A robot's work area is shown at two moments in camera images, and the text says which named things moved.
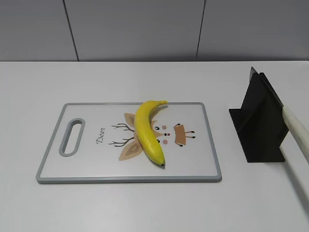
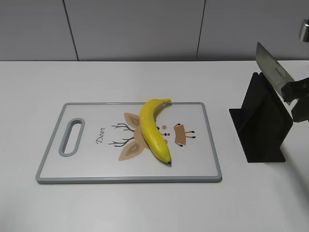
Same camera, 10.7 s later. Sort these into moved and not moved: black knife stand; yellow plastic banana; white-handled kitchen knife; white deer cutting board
Moved: yellow plastic banana; white-handled kitchen knife
Not moved: black knife stand; white deer cutting board
